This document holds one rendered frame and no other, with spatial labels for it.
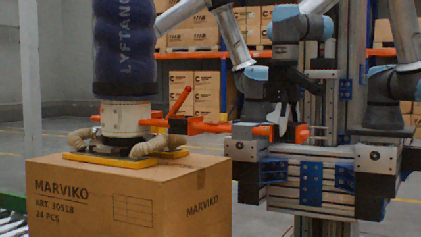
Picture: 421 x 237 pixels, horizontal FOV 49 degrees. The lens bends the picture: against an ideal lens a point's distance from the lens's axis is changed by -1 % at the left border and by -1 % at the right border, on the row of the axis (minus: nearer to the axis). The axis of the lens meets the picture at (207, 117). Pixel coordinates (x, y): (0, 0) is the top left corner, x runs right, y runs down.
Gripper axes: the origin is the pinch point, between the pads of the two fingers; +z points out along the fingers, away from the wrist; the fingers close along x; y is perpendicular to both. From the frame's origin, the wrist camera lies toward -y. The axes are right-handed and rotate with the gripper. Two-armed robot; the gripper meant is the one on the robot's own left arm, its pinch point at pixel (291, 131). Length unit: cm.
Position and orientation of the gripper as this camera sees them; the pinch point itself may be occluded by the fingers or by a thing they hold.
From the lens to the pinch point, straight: 132.7
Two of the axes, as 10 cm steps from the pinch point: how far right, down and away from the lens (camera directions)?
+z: 0.0, 9.9, 1.0
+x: -5.2, 0.9, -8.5
